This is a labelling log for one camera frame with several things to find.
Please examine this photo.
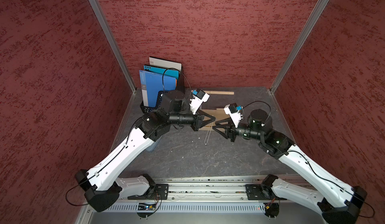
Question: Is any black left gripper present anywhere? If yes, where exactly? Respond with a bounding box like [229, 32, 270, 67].
[168, 108, 215, 131]

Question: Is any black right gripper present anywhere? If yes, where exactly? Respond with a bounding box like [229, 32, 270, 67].
[213, 116, 264, 141]

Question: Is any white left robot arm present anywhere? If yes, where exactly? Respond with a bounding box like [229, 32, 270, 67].
[75, 89, 215, 212]

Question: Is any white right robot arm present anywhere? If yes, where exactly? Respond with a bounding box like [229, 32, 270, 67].
[213, 109, 367, 224]

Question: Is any wooden jewelry display stand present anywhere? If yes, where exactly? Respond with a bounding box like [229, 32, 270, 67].
[200, 89, 235, 121]

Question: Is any black mesh file holder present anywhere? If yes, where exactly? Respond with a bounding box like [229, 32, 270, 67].
[140, 68, 184, 113]

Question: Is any teal folder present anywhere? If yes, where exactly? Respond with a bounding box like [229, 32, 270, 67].
[143, 65, 179, 79]

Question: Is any grey oval case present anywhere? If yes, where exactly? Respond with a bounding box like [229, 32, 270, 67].
[146, 137, 162, 152]

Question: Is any blue folder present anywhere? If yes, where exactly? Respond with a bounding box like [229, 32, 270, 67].
[139, 70, 177, 108]

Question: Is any white grey folder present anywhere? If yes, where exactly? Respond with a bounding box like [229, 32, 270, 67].
[149, 57, 182, 71]

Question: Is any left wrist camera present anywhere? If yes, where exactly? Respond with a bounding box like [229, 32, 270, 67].
[189, 89, 210, 115]

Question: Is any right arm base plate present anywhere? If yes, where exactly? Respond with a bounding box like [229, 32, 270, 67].
[245, 184, 286, 202]

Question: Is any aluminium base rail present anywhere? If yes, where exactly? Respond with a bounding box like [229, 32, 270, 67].
[104, 175, 314, 218]

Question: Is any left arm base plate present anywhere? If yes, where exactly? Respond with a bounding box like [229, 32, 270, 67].
[127, 184, 169, 201]

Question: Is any right aluminium corner post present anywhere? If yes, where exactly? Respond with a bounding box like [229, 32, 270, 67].
[270, 0, 330, 95]

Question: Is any aluminium corner post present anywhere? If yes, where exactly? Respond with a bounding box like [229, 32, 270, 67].
[270, 0, 330, 95]
[88, 0, 137, 94]

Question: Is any left aluminium corner post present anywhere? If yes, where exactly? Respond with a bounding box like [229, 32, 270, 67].
[88, 0, 137, 94]

